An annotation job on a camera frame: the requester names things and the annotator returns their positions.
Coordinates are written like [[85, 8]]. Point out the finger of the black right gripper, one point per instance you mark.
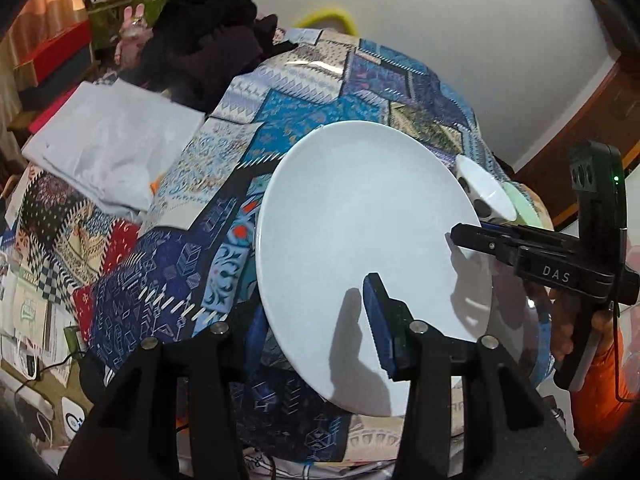
[[529, 232], [504, 248]]

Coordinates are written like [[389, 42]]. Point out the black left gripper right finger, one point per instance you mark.
[[508, 430]]

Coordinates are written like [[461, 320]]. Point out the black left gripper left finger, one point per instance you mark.
[[131, 432]]

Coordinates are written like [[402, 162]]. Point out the mint green bowl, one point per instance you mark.
[[526, 214]]

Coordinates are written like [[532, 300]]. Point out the white bowl black spots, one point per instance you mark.
[[484, 191]]

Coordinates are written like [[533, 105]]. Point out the white plate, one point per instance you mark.
[[351, 199]]

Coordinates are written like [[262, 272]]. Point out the right hand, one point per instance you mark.
[[563, 313]]

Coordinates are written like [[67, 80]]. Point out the brown wooden door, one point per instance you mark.
[[610, 116]]

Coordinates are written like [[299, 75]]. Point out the blue patchwork tablecloth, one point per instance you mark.
[[195, 259]]

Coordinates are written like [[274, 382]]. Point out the white folded cloth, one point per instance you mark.
[[112, 142]]

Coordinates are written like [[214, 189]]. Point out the yellow round cushion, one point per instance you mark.
[[330, 16]]

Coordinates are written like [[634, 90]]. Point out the red box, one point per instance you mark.
[[51, 55]]

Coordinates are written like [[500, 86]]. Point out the black clothing pile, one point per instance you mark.
[[198, 47]]

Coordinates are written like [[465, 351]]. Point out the pink bunny toy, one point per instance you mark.
[[133, 36]]

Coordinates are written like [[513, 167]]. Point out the orange pink curtain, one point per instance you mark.
[[37, 22]]

